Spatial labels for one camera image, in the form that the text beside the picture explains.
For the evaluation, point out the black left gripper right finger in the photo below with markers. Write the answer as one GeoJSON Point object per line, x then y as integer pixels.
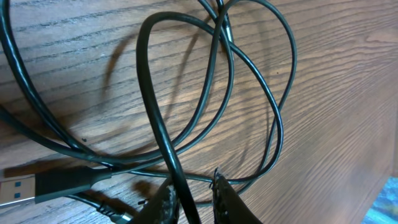
{"type": "Point", "coordinates": [228, 208]}

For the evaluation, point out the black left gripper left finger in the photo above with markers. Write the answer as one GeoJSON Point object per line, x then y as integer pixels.
{"type": "Point", "coordinates": [162, 208]}

